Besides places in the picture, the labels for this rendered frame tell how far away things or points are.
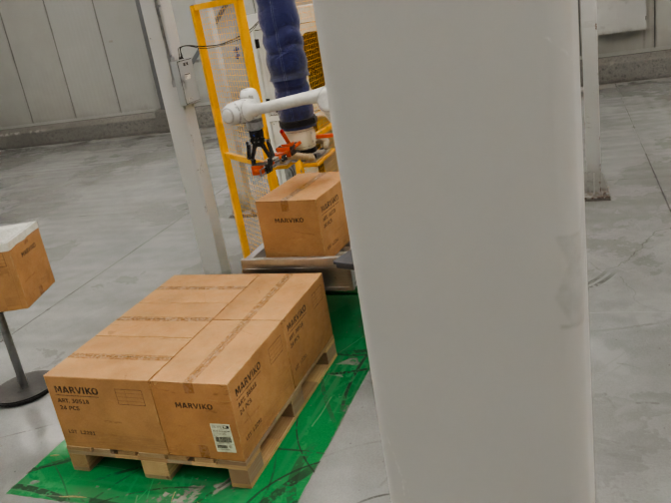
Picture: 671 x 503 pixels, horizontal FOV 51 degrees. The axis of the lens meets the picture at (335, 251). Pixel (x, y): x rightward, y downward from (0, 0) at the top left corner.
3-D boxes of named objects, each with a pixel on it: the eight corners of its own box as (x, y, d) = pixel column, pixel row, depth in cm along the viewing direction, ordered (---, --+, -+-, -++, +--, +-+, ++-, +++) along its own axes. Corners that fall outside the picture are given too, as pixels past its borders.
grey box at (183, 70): (195, 101, 492) (185, 57, 481) (201, 100, 490) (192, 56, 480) (180, 106, 474) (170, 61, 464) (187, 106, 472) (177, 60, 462)
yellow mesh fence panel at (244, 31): (242, 271, 581) (184, 6, 510) (253, 267, 586) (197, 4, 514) (293, 299, 510) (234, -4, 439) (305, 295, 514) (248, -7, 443)
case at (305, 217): (308, 230, 480) (298, 173, 466) (361, 229, 463) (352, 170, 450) (267, 263, 429) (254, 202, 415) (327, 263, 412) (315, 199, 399)
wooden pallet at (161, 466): (193, 351, 457) (188, 331, 452) (336, 355, 421) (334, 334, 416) (74, 469, 352) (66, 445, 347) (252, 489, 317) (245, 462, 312)
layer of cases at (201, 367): (189, 331, 452) (174, 274, 438) (333, 334, 416) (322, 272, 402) (66, 445, 348) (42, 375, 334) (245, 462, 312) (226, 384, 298)
